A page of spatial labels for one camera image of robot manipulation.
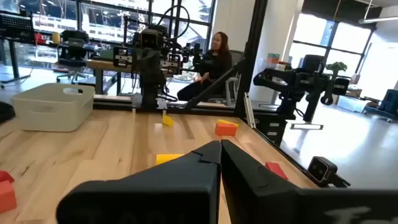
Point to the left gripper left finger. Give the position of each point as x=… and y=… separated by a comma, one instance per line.
x=161, y=193

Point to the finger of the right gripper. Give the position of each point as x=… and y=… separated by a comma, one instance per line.
x=145, y=76
x=158, y=76

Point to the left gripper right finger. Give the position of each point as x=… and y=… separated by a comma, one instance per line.
x=280, y=205

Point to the yellow cylinder block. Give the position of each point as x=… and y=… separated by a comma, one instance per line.
x=166, y=158

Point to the red rectangular block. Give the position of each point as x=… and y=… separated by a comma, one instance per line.
x=275, y=169
x=5, y=177

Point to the yellow square block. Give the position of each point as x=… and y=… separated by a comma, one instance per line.
x=168, y=121

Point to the long yellow block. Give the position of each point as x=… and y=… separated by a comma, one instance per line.
x=228, y=122

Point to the orange rectangular block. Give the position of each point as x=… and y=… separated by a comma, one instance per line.
x=225, y=129

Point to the small orange block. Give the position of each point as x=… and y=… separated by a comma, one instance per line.
x=7, y=197

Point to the unused black robot arm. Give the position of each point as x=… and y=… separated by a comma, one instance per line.
x=298, y=82

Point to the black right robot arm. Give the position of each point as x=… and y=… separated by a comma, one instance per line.
x=150, y=101

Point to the wooden desk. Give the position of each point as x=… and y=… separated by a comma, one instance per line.
x=99, y=64

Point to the black office chair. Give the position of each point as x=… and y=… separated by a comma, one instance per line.
x=73, y=51

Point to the person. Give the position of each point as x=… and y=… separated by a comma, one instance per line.
x=216, y=62

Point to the yellow container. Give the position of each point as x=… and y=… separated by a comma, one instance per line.
x=56, y=38

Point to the black drawer cabinet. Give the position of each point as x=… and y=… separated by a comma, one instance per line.
x=273, y=130

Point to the grey office chair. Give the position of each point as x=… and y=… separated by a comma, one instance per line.
x=237, y=57

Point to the light grey plastic bin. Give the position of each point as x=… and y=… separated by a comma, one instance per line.
x=53, y=109

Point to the black standing desk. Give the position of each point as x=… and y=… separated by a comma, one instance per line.
x=17, y=28

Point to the green potted plant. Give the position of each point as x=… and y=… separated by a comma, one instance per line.
x=336, y=66

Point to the blue armchair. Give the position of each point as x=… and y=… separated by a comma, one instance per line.
x=390, y=102

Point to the white ceiling light strip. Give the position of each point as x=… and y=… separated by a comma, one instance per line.
x=379, y=19

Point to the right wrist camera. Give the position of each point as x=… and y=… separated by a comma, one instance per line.
x=151, y=39

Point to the black depth camera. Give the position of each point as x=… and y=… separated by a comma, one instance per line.
x=321, y=169

